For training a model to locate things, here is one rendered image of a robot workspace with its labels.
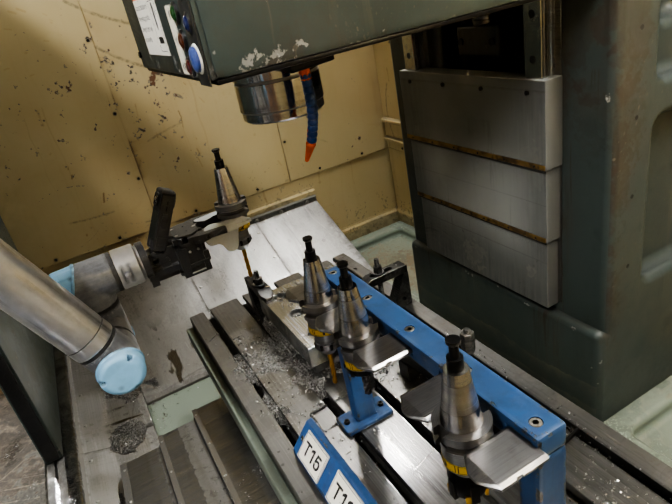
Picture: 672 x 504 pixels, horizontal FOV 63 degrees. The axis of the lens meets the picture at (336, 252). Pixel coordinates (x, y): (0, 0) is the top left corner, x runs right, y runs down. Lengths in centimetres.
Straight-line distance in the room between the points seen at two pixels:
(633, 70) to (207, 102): 141
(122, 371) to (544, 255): 88
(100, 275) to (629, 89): 97
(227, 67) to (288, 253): 145
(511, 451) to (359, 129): 188
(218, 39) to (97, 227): 146
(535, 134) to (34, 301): 92
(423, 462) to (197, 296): 120
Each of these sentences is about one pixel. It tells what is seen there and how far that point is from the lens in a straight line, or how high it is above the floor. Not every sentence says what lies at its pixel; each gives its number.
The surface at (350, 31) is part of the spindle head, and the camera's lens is 75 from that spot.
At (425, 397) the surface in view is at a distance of 65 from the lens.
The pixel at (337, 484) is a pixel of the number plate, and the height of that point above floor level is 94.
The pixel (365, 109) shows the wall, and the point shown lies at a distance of 233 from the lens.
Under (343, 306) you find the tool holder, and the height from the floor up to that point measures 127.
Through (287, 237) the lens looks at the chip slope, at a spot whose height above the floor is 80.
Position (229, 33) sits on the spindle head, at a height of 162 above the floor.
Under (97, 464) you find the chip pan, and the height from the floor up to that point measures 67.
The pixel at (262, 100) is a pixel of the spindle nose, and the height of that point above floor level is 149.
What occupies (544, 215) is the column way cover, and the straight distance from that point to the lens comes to 122.
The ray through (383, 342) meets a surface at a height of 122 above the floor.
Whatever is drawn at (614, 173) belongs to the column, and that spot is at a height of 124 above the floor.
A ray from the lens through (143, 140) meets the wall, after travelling 204.
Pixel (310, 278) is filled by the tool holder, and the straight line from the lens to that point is 81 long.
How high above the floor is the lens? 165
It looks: 26 degrees down
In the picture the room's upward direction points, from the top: 12 degrees counter-clockwise
